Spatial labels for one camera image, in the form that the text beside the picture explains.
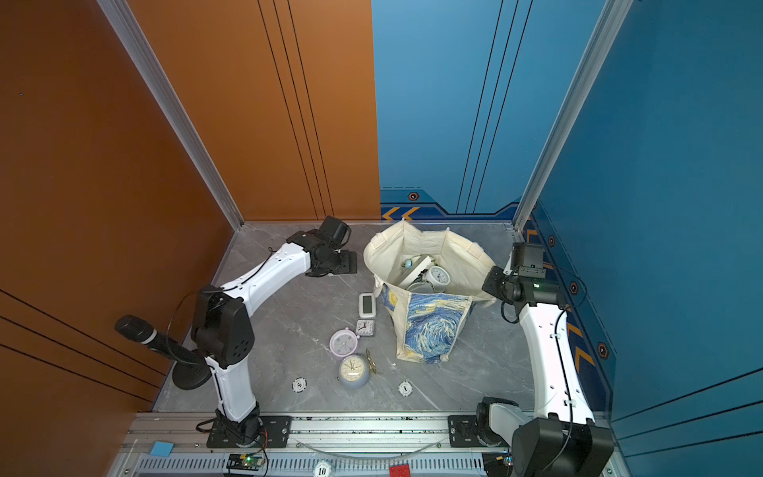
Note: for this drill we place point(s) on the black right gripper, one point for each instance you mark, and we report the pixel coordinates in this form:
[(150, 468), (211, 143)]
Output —
[(491, 284)]

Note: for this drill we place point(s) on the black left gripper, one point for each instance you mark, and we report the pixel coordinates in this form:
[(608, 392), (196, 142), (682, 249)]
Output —
[(350, 264)]

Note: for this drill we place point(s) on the cream canvas bag blue print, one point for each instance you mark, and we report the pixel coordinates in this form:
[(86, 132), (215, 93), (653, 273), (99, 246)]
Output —
[(427, 324)]

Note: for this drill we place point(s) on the white round alarm clock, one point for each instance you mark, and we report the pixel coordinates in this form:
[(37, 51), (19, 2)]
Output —
[(438, 278)]

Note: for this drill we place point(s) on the brown rectangular mirror clock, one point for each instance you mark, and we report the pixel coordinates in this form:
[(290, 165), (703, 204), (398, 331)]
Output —
[(407, 277)]

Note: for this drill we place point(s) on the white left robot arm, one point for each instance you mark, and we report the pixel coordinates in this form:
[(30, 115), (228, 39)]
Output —
[(222, 326)]

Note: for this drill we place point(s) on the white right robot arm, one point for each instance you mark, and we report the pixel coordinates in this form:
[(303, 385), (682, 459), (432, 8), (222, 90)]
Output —
[(561, 438)]

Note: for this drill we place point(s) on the small white digital clock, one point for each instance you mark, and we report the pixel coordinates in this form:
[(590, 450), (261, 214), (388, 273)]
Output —
[(367, 306)]

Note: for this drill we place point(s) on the small black square clock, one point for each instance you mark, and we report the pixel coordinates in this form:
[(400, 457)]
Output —
[(365, 328)]

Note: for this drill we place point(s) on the pink round alarm clock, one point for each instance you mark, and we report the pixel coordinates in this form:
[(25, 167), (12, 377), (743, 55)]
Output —
[(344, 343)]

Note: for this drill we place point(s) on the blue beige-face alarm clock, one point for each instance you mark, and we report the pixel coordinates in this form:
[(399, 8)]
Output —
[(354, 372)]

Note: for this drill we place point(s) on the left white round marker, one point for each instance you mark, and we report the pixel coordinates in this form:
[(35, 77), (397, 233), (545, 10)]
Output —
[(299, 385)]

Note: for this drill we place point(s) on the white round marker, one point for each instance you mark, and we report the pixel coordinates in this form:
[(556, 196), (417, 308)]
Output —
[(405, 388), (299, 385)]

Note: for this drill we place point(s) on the right white round marker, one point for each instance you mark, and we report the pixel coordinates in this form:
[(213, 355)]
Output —
[(405, 388)]

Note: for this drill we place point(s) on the black microphone on stand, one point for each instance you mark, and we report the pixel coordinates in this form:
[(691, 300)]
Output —
[(190, 371)]

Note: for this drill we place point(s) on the white number ten tag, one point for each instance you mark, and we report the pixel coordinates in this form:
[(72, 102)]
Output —
[(323, 468)]

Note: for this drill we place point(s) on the red block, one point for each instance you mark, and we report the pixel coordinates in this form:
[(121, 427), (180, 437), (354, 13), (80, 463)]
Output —
[(401, 470)]

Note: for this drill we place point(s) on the green circuit board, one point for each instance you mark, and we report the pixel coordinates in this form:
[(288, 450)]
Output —
[(246, 464)]

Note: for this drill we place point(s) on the blue sticky pad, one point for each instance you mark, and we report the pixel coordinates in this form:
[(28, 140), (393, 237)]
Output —
[(161, 449)]

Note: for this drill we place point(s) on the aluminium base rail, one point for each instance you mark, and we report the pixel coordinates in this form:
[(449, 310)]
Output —
[(432, 443)]

